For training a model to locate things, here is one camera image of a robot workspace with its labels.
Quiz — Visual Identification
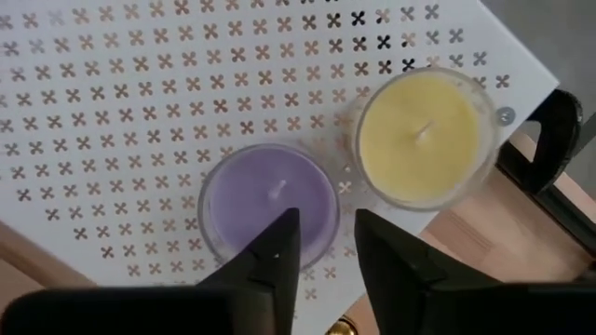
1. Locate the black aluminium table frame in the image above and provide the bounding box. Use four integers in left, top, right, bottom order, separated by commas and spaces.
496, 139, 596, 260

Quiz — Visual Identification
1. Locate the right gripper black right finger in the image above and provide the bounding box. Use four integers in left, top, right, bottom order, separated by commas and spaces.
354, 208, 499, 335

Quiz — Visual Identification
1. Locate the brass candlestick holder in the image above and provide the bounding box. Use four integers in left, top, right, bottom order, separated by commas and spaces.
324, 315, 359, 335

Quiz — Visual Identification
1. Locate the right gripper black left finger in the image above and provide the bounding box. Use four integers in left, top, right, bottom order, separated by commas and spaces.
197, 208, 302, 335

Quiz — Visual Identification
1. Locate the white perforated metal shelf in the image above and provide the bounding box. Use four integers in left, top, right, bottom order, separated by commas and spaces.
0, 0, 560, 335

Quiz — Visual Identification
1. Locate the yellow candle glass jar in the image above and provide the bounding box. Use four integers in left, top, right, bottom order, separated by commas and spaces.
352, 67, 502, 213

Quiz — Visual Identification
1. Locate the purple candle glass jar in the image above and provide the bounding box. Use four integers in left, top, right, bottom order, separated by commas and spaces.
197, 142, 341, 272

